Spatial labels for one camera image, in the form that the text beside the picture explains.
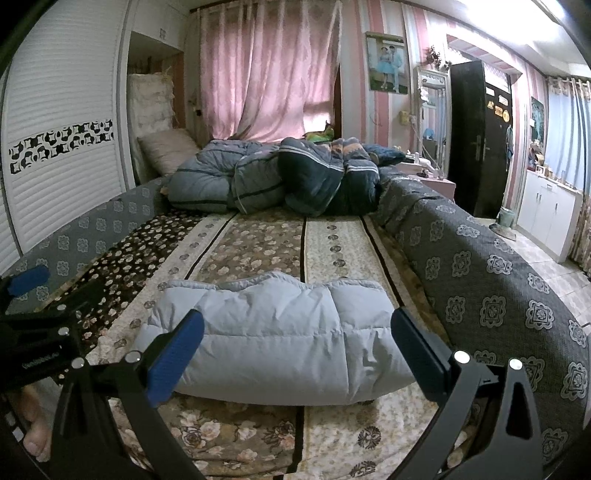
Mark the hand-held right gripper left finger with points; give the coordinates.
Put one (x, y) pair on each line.
(175, 355)

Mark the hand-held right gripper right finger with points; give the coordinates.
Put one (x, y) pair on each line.
(418, 355)

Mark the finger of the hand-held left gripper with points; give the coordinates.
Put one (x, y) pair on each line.
(30, 279)

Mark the light blue down jacket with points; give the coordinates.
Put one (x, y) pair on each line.
(277, 337)

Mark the person's bare foot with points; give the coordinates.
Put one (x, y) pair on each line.
(37, 424)

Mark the floral patterned bed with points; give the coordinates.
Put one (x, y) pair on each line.
(475, 286)

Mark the brown floral striped blanket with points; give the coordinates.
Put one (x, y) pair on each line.
(258, 244)

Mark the green trash bin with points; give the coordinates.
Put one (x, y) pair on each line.
(506, 218)

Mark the pink nightstand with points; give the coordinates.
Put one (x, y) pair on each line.
(431, 182)

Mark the grey-blue striped quilt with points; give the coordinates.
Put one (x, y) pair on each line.
(207, 180)

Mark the beige pillow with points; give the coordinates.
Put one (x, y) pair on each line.
(168, 150)

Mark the white cabinet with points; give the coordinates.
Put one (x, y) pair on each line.
(547, 212)

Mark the dark teal striped quilt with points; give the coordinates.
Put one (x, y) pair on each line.
(318, 184)

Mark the dark blue cloth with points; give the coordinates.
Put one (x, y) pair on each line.
(385, 154)

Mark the white fluffy bedding stack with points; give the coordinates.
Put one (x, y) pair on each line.
(151, 104)

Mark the orange blue patterned cloth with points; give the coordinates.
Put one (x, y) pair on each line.
(353, 147)

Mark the white framed mirror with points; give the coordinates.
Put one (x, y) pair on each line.
(431, 120)

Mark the green toy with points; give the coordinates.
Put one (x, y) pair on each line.
(319, 132)

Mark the blue curtain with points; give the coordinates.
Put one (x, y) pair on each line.
(570, 152)

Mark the dried flower decoration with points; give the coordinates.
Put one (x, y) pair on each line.
(434, 56)

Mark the pink curtain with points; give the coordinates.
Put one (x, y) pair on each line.
(268, 69)

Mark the wall poster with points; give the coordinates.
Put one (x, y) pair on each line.
(538, 117)

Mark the framed wall photo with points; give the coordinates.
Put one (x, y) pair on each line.
(387, 62)

